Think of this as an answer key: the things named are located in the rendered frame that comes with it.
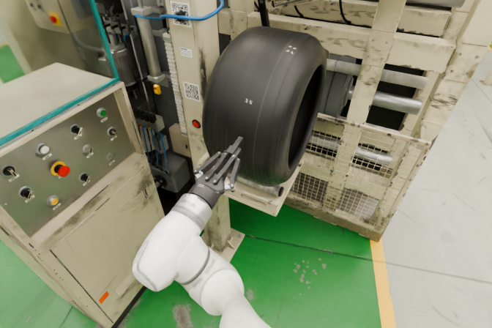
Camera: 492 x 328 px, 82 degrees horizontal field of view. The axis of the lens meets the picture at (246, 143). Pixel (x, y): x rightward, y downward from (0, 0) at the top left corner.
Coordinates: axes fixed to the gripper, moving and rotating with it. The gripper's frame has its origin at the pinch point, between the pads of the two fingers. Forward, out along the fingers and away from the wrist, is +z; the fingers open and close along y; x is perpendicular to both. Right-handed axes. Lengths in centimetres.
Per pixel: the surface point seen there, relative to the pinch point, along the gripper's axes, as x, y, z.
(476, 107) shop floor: 166, -144, 294
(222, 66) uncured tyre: -14.6, 12.5, 16.9
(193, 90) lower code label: 4.1, 32.1, 23.3
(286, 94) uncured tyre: -11.5, -9.4, 15.1
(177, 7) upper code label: -26, 34, 28
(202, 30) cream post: -18.6, 26.7, 28.9
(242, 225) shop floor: 129, 25, 33
